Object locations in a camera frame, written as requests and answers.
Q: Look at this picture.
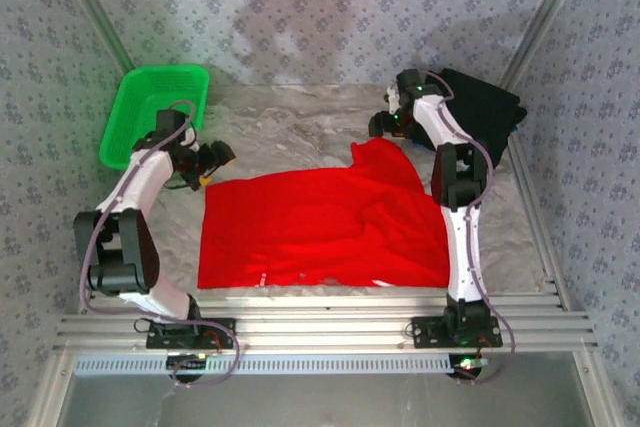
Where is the left controller board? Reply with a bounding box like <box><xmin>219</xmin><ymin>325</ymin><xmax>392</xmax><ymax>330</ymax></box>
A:
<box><xmin>166</xmin><ymin>352</ymin><xmax>209</xmax><ymax>382</ymax></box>

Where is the red t-shirt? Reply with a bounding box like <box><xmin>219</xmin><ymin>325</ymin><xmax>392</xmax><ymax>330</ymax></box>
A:
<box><xmin>196</xmin><ymin>139</ymin><xmax>451</xmax><ymax>291</ymax></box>

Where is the black folded t-shirt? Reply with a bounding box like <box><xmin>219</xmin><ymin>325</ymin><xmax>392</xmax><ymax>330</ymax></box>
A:
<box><xmin>437</xmin><ymin>66</ymin><xmax>528</xmax><ymax>171</ymax></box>

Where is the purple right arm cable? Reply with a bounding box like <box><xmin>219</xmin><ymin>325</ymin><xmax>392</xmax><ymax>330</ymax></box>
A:
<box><xmin>419</xmin><ymin>69</ymin><xmax>516</xmax><ymax>386</ymax></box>

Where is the right controller board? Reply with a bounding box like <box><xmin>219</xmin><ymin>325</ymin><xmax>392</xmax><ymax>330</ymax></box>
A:
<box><xmin>448</xmin><ymin>354</ymin><xmax>490</xmax><ymax>382</ymax></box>

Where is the controller board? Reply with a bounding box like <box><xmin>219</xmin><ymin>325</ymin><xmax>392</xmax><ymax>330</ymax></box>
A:
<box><xmin>166</xmin><ymin>352</ymin><xmax>209</xmax><ymax>382</ymax></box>
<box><xmin>448</xmin><ymin>354</ymin><xmax>490</xmax><ymax>382</ymax></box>

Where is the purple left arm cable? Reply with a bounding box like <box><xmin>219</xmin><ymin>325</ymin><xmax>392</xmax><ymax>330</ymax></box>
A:
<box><xmin>77</xmin><ymin>99</ymin><xmax>242</xmax><ymax>388</ymax></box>

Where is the aluminium rail frame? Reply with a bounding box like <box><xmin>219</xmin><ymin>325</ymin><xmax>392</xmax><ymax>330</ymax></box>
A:
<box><xmin>53</xmin><ymin>295</ymin><xmax>599</xmax><ymax>353</ymax></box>

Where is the aluminium corner post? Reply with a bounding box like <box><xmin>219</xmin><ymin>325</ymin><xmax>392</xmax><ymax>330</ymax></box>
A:
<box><xmin>499</xmin><ymin>0</ymin><xmax>596</xmax><ymax>91</ymax></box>
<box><xmin>52</xmin><ymin>0</ymin><xmax>135</xmax><ymax>77</ymax></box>

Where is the aluminium frame leg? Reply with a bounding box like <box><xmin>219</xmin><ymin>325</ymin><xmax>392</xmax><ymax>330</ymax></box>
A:
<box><xmin>27</xmin><ymin>351</ymin><xmax>76</xmax><ymax>427</ymax></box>
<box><xmin>572</xmin><ymin>350</ymin><xmax>626</xmax><ymax>427</ymax></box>

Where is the grey slotted cable duct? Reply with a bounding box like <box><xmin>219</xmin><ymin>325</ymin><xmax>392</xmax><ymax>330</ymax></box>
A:
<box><xmin>73</xmin><ymin>352</ymin><xmax>494</xmax><ymax>377</ymax></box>

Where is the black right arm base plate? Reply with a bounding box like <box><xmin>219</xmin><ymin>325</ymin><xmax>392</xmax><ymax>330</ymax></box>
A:
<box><xmin>410</xmin><ymin>315</ymin><xmax>504</xmax><ymax>349</ymax></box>

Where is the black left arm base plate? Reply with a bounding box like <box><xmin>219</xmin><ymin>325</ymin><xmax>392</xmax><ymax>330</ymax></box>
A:
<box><xmin>145</xmin><ymin>317</ymin><xmax>237</xmax><ymax>351</ymax></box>

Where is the green plastic basket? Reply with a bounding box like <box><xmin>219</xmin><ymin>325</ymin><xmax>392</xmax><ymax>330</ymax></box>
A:
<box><xmin>98</xmin><ymin>63</ymin><xmax>211</xmax><ymax>172</ymax></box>

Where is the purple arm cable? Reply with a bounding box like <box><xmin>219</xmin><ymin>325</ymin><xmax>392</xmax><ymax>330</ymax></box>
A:
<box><xmin>419</xmin><ymin>69</ymin><xmax>516</xmax><ymax>386</ymax></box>
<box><xmin>77</xmin><ymin>99</ymin><xmax>242</xmax><ymax>388</ymax></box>

